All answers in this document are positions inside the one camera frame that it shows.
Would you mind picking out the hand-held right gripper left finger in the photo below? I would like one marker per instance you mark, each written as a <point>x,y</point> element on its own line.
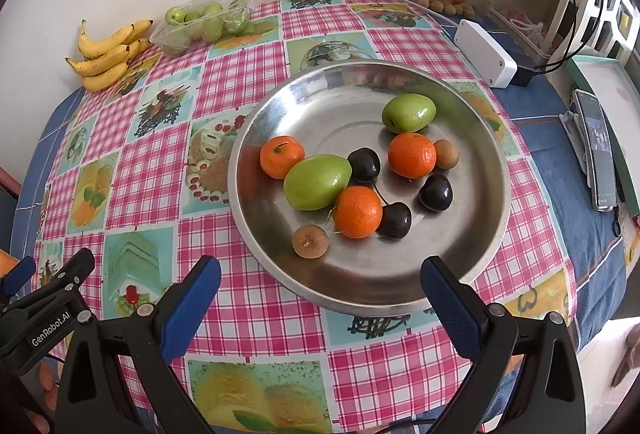
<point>192,304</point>

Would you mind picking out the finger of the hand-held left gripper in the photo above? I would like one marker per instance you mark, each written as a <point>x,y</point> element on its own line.
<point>75,266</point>
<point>17,276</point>

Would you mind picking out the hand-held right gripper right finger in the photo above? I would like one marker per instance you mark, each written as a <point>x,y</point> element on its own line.
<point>450,309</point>

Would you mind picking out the round steel basin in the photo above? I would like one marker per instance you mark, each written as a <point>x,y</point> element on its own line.
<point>450,254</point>

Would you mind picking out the dark red cherry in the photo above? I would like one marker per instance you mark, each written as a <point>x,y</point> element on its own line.
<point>364,164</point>
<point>396,220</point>
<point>435,193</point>

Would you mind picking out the brown longan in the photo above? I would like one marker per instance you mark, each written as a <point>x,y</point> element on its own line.
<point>310,241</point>
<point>447,154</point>

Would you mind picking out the medium tangerine with stem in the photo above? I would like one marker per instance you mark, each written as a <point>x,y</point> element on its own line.
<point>357,212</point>

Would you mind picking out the large tangerine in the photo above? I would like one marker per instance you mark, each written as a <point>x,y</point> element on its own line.
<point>412,155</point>

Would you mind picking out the small tangerine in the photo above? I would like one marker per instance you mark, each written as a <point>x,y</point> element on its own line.
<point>280,159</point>

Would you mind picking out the large green jujube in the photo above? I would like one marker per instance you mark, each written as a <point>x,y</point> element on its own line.
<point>315,184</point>

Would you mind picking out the small green fruit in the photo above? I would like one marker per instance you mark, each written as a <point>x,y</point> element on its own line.
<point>408,113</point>

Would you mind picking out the person's left hand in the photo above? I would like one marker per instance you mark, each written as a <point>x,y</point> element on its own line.
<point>50,394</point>

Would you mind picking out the orange object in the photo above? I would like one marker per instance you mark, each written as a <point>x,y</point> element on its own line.
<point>5,263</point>

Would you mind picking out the red wooden chair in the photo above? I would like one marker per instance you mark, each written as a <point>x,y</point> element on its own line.
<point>7,179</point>

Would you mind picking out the black scissors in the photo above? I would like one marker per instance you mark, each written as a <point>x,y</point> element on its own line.
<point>616,225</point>

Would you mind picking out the bunch of yellow bananas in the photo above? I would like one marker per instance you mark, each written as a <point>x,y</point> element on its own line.
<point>102,64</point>

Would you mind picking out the black smartphone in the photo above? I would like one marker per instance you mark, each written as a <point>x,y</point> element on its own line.
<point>597,149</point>

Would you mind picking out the white phone stand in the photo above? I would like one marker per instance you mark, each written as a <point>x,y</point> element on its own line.
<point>570,126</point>

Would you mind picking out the pink plaid printed tablecloth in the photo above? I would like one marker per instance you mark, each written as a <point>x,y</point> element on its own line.
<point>235,79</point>

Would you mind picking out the clear plastic tray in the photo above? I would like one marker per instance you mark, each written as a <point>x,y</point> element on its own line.
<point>165,44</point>

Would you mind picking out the black power adapter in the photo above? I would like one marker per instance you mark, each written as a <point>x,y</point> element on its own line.
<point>522,75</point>

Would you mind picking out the white plastic power box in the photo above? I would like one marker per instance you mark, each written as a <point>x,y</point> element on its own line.
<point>485,51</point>

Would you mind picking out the green-edged white box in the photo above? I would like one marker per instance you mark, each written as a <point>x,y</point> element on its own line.
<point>612,99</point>

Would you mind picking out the heap of small green jujubes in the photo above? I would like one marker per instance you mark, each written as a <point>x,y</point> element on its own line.
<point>212,29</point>

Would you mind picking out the white plastic bag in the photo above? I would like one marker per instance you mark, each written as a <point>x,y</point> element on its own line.
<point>530,29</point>

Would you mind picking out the heap of brown longans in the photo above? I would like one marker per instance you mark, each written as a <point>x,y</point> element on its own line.
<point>435,4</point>

